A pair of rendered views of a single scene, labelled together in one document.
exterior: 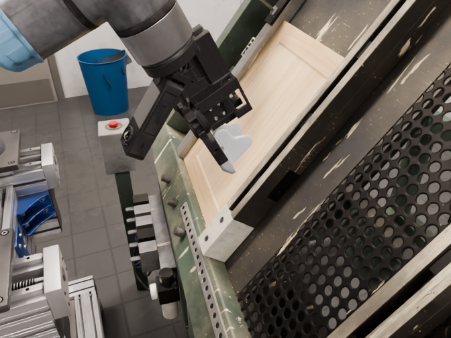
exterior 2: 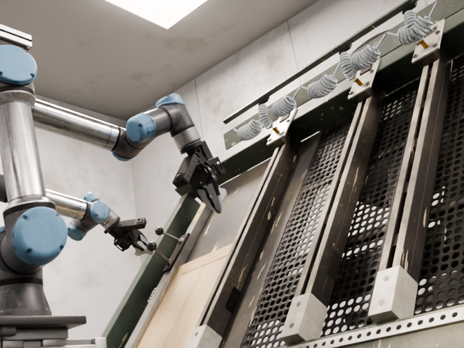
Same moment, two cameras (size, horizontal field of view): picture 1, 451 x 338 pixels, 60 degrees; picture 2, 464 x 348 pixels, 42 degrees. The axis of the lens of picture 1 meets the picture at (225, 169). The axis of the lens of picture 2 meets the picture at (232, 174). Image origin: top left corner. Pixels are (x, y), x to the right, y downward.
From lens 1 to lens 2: 1.49 m
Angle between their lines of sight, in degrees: 62
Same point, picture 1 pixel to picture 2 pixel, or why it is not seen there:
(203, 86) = (204, 161)
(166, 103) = (194, 161)
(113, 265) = not seen: outside the picture
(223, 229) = (201, 333)
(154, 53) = (192, 137)
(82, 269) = not seen: outside the picture
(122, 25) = (182, 126)
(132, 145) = (184, 174)
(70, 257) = not seen: outside the picture
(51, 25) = (162, 120)
